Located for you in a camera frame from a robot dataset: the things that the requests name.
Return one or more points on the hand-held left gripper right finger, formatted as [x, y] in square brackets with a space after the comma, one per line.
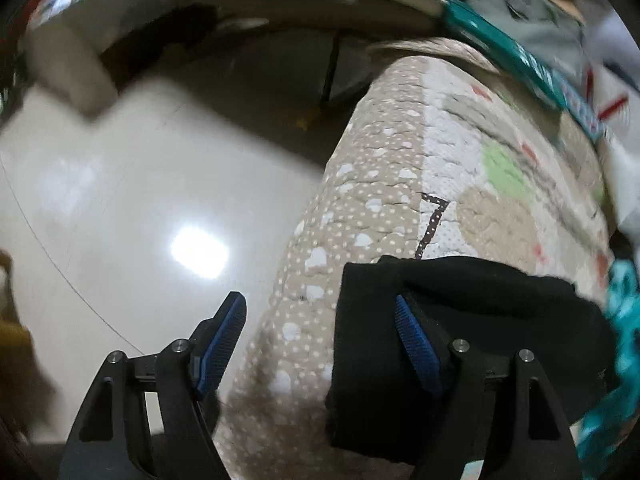
[419, 347]

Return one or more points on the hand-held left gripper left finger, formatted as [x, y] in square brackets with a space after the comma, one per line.
[223, 338]

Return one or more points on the black pants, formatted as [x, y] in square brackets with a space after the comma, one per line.
[480, 330]

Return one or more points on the beige patterned quilted bed cover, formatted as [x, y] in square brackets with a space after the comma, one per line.
[400, 195]

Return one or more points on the teal patterned cloth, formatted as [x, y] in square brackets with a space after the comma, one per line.
[612, 360]

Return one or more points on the brown furry object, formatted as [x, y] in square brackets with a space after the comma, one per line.
[17, 355]

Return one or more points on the teal box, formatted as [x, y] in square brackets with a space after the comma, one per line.
[520, 62]

